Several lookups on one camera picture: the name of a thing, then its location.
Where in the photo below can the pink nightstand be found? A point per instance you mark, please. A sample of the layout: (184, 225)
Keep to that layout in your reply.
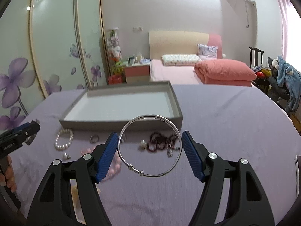
(137, 73)

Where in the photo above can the floral sliding wardrobe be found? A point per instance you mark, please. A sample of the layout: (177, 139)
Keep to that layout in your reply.
(48, 46)

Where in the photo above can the grey cardboard tray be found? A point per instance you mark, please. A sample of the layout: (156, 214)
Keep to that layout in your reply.
(110, 107)

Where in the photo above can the dark wooden chair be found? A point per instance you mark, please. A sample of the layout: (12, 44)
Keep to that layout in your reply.
(256, 57)

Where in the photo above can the blue plush clothing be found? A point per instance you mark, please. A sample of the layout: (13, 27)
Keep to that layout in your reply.
(290, 77)

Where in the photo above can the bed with pink sheet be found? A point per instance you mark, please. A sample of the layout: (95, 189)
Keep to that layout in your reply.
(178, 42)

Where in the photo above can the hanging plush toys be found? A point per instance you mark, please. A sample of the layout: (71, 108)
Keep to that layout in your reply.
(114, 54)

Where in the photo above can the coral folded duvet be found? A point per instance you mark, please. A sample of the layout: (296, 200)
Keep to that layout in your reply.
(224, 72)

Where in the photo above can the large pearl earring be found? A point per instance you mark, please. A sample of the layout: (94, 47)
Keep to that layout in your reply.
(143, 145)

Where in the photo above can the small silver earring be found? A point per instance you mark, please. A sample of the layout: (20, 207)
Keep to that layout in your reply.
(66, 156)

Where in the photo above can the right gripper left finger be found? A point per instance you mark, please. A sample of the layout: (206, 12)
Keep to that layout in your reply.
(53, 203)

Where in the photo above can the floral white pillow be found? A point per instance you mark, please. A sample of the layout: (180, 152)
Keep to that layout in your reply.
(180, 60)

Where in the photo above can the person's left hand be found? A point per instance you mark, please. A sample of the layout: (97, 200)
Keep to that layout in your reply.
(9, 177)

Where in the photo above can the purple tablecloth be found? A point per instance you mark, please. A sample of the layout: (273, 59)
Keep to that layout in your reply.
(233, 122)

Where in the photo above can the small purple pillow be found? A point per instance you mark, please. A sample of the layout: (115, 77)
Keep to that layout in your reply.
(207, 52)

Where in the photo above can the pink curtain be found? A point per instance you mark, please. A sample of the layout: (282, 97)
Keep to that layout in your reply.
(284, 5)

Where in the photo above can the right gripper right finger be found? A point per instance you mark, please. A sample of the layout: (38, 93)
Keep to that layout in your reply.
(247, 201)

